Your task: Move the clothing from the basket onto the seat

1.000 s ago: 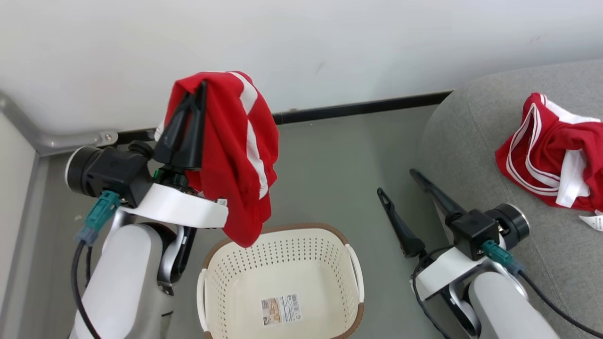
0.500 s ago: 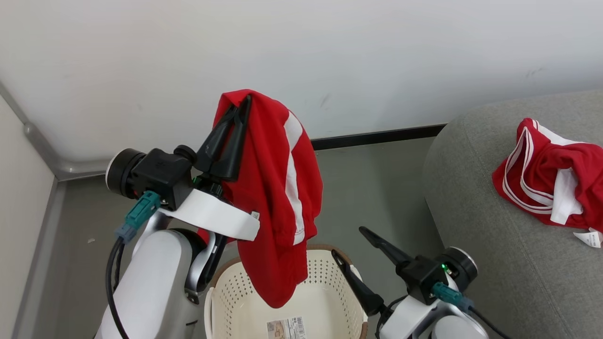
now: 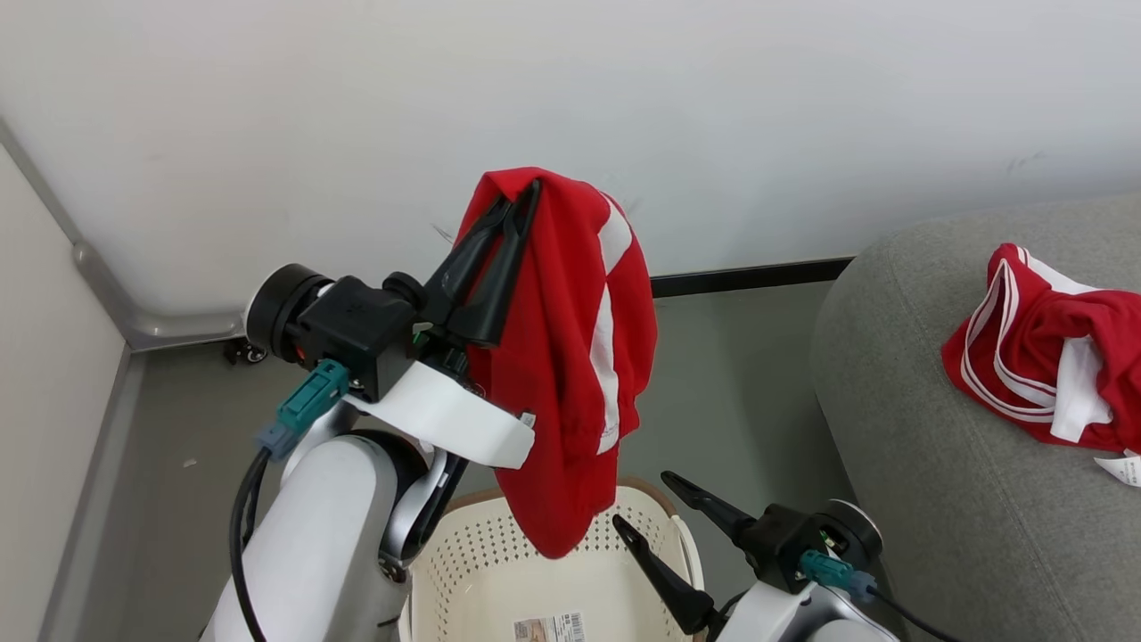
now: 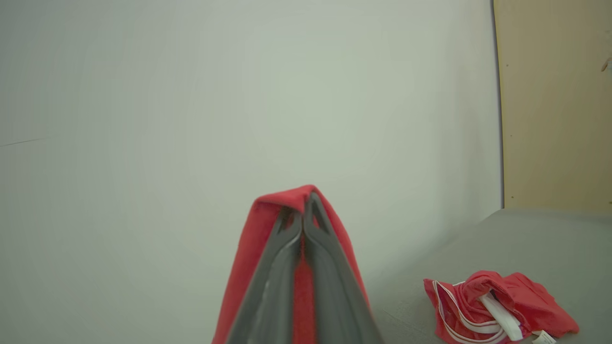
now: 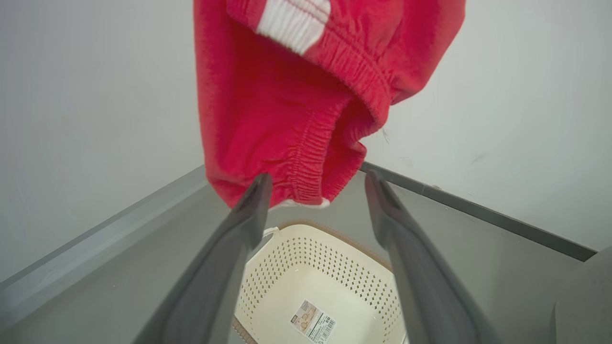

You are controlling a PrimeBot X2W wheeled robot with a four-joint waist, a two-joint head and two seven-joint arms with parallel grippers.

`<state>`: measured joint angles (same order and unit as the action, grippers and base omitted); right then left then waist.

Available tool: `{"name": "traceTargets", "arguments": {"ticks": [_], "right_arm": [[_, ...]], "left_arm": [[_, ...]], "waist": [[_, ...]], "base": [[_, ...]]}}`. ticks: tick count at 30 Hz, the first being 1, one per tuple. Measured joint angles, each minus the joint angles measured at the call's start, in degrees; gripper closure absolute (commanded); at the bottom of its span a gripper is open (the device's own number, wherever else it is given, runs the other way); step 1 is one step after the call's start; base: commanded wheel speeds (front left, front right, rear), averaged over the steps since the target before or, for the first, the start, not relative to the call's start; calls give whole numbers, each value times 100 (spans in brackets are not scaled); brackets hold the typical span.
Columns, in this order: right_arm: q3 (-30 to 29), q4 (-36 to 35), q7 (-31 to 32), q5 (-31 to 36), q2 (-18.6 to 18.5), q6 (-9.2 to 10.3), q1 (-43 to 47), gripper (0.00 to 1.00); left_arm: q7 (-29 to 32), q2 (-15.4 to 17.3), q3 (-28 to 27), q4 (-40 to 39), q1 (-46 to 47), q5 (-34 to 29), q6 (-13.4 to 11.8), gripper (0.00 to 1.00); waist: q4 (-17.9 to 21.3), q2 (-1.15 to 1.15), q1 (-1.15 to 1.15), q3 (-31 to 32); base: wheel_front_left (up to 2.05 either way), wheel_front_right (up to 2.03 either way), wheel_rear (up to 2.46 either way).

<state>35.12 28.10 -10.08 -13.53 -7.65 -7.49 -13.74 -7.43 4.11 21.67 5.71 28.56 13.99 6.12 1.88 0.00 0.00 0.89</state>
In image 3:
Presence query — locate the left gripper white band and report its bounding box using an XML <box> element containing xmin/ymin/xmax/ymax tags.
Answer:
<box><xmin>244</xmin><ymin>179</ymin><xmax>543</xmax><ymax>471</ymax></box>

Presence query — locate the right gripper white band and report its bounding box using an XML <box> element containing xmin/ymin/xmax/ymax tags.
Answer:
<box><xmin>612</xmin><ymin>471</ymin><xmax>885</xmax><ymax>642</ymax></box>

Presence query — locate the red garment with white bands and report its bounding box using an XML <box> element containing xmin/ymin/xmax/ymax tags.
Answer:
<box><xmin>453</xmin><ymin>166</ymin><xmax>660</xmax><ymax>561</ymax></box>

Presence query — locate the red jersey with striped trim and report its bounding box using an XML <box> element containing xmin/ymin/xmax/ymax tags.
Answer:
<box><xmin>941</xmin><ymin>242</ymin><xmax>1141</xmax><ymax>488</ymax></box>

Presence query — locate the perforated plastic laundry basket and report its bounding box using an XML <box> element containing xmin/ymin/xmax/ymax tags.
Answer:
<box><xmin>398</xmin><ymin>476</ymin><xmax>707</xmax><ymax>642</ymax></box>

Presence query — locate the printed barcode sticker label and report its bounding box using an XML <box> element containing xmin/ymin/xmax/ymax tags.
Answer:
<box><xmin>513</xmin><ymin>611</ymin><xmax>587</xmax><ymax>642</ymax></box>

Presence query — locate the grey fabric sofa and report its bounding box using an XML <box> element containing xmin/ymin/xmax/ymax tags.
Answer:
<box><xmin>809</xmin><ymin>191</ymin><xmax>1141</xmax><ymax>642</ymax></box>

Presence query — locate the black skirting board strip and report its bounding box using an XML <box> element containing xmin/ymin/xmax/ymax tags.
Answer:
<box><xmin>650</xmin><ymin>256</ymin><xmax>857</xmax><ymax>299</ymax></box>

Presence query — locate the black cable with teal plug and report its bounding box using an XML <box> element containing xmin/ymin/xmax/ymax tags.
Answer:
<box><xmin>799</xmin><ymin>549</ymin><xmax>965</xmax><ymax>642</ymax></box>
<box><xmin>229</xmin><ymin>358</ymin><xmax>351</xmax><ymax>642</ymax></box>

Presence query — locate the grey wall conduit pipe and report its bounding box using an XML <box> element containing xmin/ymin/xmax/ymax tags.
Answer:
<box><xmin>0</xmin><ymin>118</ymin><xmax>249</xmax><ymax>352</ymax></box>

